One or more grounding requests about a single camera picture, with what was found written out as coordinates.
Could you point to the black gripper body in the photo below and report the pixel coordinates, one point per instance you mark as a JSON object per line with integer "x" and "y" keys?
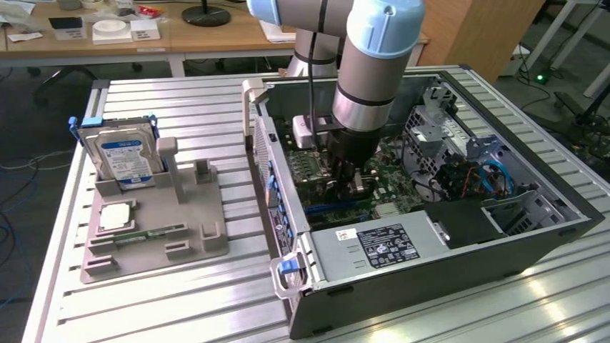
{"x": 355, "y": 146}

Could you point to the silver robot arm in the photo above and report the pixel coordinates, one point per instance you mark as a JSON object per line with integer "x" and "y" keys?
{"x": 371, "y": 89}

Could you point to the green motherboard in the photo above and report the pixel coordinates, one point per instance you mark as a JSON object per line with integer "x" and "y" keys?
{"x": 395, "y": 193}

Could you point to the silver chipset heat sink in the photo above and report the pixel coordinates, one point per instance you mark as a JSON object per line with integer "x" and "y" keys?
{"x": 386, "y": 211}

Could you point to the long blue expansion slot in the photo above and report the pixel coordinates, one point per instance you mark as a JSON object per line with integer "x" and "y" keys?
{"x": 316, "y": 209}

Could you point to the perforated metal drive cage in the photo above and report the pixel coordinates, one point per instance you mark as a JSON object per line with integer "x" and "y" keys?
{"x": 443, "y": 153}

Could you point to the grey power supply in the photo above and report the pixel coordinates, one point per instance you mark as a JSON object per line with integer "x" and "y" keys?
{"x": 334, "y": 257}

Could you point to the blue case latch tab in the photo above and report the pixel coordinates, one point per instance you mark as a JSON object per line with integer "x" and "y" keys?
{"x": 286, "y": 267}

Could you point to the open black PC case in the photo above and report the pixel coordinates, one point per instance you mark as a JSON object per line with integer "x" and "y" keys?
{"x": 428, "y": 286}

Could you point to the white paper stack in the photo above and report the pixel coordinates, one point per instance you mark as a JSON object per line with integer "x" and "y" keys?
{"x": 274, "y": 34}

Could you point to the grey disk bay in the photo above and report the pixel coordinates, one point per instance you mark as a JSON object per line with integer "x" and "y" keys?
{"x": 523, "y": 214}

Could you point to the wooden cabinet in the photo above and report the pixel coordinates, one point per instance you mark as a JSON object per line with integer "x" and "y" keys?
{"x": 477, "y": 35}

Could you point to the white floor device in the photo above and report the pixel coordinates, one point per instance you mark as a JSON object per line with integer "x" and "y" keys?
{"x": 519, "y": 64}

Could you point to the bare green RAM stick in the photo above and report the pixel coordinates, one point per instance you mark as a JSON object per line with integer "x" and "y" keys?
{"x": 152, "y": 234}

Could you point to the power strip green light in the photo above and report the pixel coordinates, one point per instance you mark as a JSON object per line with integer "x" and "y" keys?
{"x": 539, "y": 77}

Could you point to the hard disk with blue label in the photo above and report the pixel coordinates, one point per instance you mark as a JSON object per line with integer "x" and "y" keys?
{"x": 119, "y": 157}

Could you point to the black round lamp base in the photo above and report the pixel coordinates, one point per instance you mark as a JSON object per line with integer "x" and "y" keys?
{"x": 206, "y": 18}

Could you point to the grey parts rack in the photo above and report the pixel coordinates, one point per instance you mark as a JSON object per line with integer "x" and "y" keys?
{"x": 143, "y": 261}

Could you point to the silver CPU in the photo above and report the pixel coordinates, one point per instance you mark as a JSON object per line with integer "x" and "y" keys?
{"x": 113, "y": 216}

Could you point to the blue disk carrier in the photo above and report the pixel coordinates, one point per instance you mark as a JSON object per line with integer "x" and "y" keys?
{"x": 91, "y": 122}

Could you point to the white labelled box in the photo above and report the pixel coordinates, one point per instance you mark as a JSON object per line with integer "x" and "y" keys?
{"x": 146, "y": 34}

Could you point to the red white packet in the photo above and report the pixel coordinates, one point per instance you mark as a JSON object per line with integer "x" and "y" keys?
{"x": 150, "y": 12}

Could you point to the white box round recess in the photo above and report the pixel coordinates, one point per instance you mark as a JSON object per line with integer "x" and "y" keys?
{"x": 112, "y": 35}

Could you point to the white box black top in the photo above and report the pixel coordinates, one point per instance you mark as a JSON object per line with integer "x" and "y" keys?
{"x": 71, "y": 34}

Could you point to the grey cup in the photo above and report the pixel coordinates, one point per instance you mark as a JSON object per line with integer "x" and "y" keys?
{"x": 68, "y": 4}

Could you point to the white paper card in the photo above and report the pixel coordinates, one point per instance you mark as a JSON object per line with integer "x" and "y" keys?
{"x": 24, "y": 36}

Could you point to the clear plastic bag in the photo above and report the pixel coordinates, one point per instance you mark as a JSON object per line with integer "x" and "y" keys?
{"x": 13, "y": 14}

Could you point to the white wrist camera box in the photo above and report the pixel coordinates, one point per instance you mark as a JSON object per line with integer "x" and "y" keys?
{"x": 302, "y": 132}

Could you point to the wooden desk white frame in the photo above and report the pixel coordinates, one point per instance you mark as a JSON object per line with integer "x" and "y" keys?
{"x": 37, "y": 50}
{"x": 228, "y": 39}

